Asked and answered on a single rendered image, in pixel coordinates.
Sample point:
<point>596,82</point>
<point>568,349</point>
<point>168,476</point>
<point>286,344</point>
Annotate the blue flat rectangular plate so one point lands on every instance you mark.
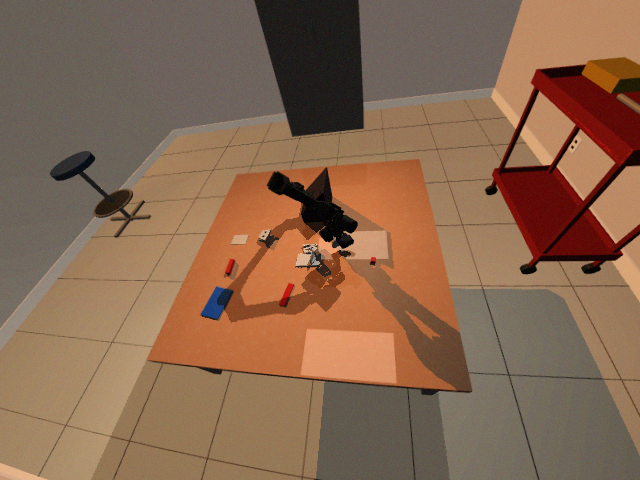
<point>216,302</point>

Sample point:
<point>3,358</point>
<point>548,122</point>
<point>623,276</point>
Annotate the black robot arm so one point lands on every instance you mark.
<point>280,184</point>

